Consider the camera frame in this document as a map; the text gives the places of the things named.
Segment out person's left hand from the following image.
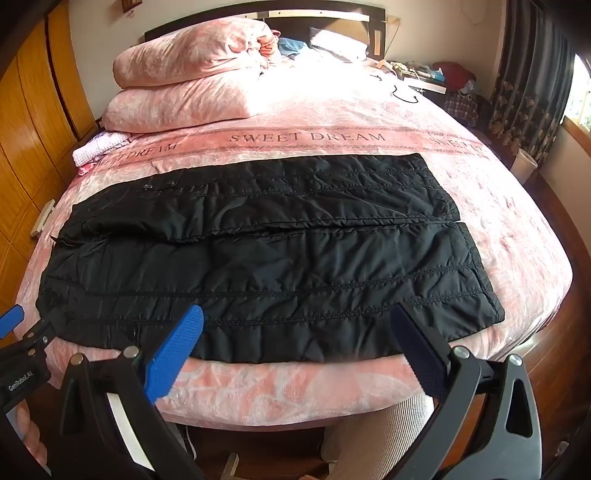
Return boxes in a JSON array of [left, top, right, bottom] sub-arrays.
[[13, 405, 51, 468]]

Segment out grey patterned pillow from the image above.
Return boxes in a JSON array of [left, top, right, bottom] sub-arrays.
[[308, 27, 371, 62]]

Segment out dark patterned curtain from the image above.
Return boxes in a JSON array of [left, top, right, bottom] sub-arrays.
[[488, 0, 579, 163]]

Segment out salmon crumpled cloth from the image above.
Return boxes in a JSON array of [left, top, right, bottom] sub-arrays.
[[257, 30, 283, 66]]

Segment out blue cloth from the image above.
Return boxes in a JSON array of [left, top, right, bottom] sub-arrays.
[[277, 37, 313, 59]]

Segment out person's leg in white trousers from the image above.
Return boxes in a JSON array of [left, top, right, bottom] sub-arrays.
[[321, 392, 437, 480]]

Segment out red cloth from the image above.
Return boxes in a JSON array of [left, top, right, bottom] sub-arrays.
[[431, 61, 472, 89]]

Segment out plaid cloth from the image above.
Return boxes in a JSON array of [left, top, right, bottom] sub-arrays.
[[444, 90, 482, 128]]

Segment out wooden wardrobe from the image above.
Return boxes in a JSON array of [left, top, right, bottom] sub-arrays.
[[0, 4, 100, 296]]

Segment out window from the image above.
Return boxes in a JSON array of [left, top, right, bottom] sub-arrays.
[[561, 51, 591, 139]]

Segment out white cup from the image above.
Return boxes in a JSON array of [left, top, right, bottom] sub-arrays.
[[512, 148, 539, 180]]

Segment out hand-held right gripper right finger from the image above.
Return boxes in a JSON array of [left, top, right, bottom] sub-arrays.
[[390, 302, 546, 480]]

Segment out dark wooden headboard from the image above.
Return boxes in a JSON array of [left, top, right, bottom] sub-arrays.
[[144, 4, 387, 61]]

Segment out dark bedside table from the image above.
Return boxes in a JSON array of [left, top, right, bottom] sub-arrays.
[[383, 58, 491, 131]]

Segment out black clothes hanger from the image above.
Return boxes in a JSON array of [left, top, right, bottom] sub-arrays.
[[392, 83, 424, 103]]

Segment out black padded pants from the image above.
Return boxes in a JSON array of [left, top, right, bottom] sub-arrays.
[[36, 152, 506, 365]]

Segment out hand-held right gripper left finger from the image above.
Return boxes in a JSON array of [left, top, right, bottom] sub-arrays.
[[46, 304, 205, 480]]

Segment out pink printed bedspread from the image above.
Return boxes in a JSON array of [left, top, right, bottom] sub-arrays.
[[25, 60, 575, 432]]

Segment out pink white knitted cloth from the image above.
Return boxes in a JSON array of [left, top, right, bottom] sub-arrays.
[[73, 131, 129, 168]]

